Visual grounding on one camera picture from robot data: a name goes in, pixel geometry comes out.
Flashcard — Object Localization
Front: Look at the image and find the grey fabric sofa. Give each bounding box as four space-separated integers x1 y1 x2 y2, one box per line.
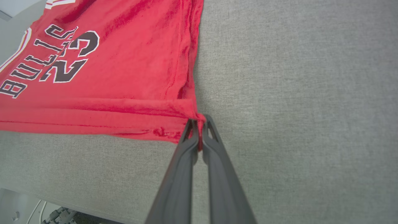
0 0 398 224

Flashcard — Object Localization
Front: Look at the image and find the grey mechanical part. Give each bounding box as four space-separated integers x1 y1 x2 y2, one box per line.
41 207 78 224

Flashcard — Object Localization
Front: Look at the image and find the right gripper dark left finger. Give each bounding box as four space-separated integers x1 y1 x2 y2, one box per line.
146 119 200 224

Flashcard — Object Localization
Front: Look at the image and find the red Bulls basketball jersey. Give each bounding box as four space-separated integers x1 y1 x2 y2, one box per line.
0 0 207 151

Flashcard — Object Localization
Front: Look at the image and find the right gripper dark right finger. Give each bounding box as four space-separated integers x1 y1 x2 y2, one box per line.
201 114 258 224

